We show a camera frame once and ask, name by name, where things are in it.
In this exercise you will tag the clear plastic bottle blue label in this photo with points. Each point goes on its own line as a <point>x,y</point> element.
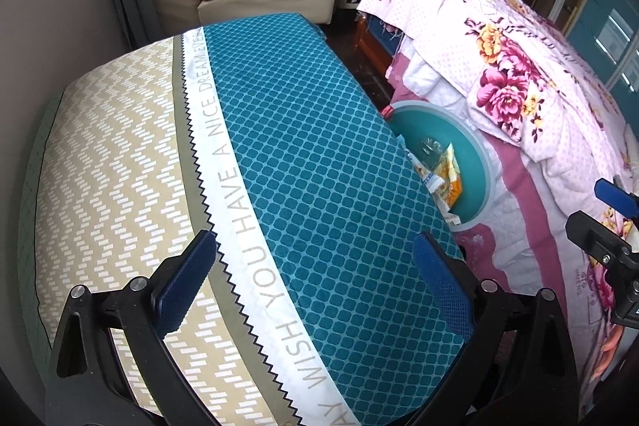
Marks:
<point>433,147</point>

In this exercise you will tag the yellow cake packet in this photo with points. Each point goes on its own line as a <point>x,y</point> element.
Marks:
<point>452,181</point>

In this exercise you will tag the pink white bed sheet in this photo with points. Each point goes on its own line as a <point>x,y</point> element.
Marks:
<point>524,206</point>

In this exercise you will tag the teal plastic basin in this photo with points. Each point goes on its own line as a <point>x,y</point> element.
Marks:
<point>474,141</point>

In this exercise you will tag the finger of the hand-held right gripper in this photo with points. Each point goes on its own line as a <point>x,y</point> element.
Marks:
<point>608,191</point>
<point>599,236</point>

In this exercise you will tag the pink floral quilt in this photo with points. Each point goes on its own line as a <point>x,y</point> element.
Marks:
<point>499,56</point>

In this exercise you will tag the teal cabinet doors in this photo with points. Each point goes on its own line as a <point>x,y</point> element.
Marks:
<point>599,7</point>

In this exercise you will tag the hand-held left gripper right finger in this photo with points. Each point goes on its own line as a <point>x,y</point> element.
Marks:
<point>444,289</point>

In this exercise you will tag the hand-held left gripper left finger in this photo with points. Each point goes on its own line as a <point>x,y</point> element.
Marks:
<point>185,279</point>

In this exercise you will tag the wooden bed frame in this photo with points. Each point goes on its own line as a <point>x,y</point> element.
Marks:
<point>372,44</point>

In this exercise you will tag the grey partition panel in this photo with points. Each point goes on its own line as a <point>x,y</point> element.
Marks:
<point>50,7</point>

